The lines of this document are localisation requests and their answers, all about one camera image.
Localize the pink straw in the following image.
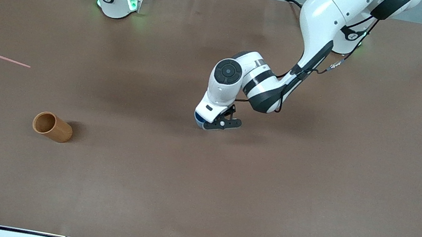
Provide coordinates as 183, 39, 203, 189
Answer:
0, 51, 33, 69

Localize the brown cylindrical cup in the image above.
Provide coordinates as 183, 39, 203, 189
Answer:
30, 109, 76, 145

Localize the black left base cable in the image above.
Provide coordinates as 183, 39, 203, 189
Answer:
285, 0, 305, 11

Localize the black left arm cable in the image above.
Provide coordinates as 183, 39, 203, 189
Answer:
272, 1, 383, 127

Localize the blue cup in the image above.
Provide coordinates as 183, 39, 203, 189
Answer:
192, 112, 209, 130

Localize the brown table cover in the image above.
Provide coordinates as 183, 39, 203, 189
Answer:
0, 0, 422, 237

